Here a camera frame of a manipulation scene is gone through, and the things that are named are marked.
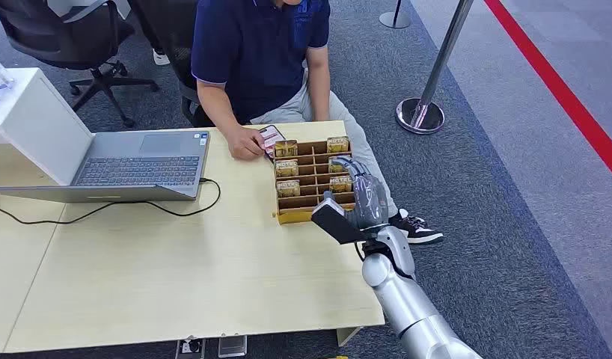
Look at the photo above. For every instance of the person's left forearm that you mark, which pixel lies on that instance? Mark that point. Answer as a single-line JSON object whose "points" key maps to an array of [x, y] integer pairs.
{"points": [[318, 84]]}

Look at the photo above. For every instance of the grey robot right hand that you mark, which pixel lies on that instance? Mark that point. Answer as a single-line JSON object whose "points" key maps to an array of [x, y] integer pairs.
{"points": [[369, 200]]}

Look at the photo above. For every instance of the black floor power socket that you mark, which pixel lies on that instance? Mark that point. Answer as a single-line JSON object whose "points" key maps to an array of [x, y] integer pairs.
{"points": [[190, 348]]}

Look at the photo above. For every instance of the person's right hand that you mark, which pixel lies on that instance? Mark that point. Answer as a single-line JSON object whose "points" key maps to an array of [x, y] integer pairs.
{"points": [[244, 143]]}

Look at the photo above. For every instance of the wrist camera box with bracket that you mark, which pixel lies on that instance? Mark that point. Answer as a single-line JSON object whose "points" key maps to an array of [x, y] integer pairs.
{"points": [[336, 223]]}

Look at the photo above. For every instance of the white box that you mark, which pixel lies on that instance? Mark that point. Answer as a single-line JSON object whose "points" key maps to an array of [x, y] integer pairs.
{"points": [[33, 124]]}

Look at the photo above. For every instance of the black mesh office chair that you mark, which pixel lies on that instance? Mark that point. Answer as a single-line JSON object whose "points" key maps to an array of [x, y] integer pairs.
{"points": [[172, 34]]}

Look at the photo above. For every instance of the person's black white shoe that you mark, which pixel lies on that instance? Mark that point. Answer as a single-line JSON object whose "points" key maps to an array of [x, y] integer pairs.
{"points": [[417, 229]]}

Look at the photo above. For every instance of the person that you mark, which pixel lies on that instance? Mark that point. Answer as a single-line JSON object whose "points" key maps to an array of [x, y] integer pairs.
{"points": [[259, 49]]}

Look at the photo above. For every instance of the smartphone with lit screen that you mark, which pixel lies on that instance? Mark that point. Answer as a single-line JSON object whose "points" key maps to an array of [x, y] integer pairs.
{"points": [[272, 136]]}

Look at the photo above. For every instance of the grey laptop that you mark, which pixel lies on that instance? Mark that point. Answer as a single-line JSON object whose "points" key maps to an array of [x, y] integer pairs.
{"points": [[137, 166]]}

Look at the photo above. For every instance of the silver floor plate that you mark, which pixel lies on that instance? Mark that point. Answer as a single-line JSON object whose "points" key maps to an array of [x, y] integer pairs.
{"points": [[232, 346]]}

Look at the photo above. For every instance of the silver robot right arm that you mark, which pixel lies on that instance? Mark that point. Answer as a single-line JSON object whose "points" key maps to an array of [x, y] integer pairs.
{"points": [[407, 302]]}

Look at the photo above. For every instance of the wooden card rack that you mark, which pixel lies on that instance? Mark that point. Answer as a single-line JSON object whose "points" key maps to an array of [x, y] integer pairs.
{"points": [[312, 176]]}

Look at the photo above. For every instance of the black office chair with wheels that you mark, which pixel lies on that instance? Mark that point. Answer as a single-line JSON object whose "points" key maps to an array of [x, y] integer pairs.
{"points": [[68, 34]]}

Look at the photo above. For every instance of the person's right forearm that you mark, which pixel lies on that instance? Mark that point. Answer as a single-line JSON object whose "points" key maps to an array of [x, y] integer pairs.
{"points": [[217, 106]]}

